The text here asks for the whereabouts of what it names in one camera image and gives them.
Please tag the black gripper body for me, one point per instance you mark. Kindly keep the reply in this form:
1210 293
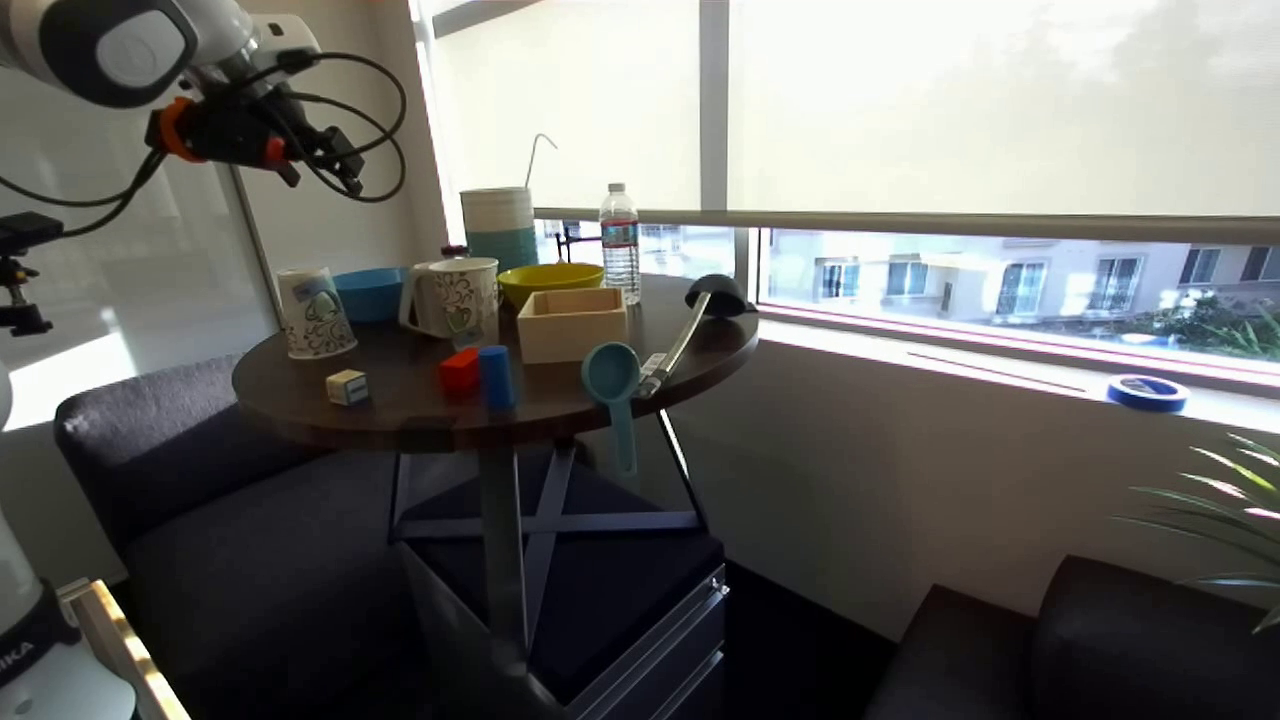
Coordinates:
238 127

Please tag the teal measuring scoop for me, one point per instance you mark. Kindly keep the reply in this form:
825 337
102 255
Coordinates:
609 378

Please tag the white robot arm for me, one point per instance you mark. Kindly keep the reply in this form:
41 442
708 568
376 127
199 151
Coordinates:
223 73

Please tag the blue cylinder block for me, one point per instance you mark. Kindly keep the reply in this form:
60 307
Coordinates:
498 378

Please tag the yellow bowl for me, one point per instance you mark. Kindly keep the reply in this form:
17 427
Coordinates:
543 277

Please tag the dark ottoman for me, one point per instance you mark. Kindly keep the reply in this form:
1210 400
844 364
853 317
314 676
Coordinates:
1104 644

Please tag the green potted plant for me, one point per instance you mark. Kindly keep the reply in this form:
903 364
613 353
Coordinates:
1230 497

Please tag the wooden box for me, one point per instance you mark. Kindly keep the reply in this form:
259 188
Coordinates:
569 323

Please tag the round wooden table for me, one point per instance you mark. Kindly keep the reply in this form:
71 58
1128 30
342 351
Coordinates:
412 413

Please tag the red block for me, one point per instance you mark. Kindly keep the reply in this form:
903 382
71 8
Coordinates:
462 373

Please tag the white and teal cup stack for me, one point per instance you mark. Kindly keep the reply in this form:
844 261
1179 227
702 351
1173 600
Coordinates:
498 223

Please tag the patterned paper cup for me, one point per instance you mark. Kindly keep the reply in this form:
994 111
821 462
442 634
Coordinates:
314 317

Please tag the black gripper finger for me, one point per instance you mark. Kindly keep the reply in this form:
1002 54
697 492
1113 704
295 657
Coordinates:
338 161

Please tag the white green cube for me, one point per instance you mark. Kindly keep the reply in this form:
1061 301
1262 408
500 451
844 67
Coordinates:
346 390

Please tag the blue plastic bowl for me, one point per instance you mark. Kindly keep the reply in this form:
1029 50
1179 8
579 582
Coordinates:
371 293

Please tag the white ceramic mug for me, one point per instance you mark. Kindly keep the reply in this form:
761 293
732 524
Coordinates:
448 297

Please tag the black camera tripod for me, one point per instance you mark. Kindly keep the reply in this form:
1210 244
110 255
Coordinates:
22 235

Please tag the dark sofa seat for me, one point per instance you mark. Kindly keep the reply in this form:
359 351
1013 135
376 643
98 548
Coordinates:
259 568

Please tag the clear water bottle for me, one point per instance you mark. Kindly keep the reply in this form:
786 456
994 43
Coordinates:
618 242

